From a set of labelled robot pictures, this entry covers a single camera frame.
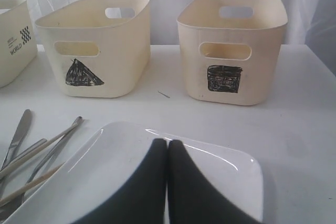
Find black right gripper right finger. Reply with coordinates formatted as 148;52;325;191
167;140;259;223

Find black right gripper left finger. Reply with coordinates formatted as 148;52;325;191
74;138;167;223

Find long wooden chopstick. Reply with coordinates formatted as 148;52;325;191
1;120;82;179

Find steel fork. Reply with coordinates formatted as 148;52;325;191
1;138;49;180

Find white square plate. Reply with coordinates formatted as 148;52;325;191
6;122;264;223

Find steel spoon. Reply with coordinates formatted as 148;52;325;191
1;116;83;211

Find short wooden chopstick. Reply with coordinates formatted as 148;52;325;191
1;163;65;206

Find steel table knife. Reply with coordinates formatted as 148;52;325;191
1;109;33;169

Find cream bin with triangle mark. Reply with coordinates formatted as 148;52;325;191
35;0;151;98

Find cream bin with square mark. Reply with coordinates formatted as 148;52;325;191
177;0;288;105

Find cream bin with circle mark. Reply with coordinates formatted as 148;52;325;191
1;0;38;87

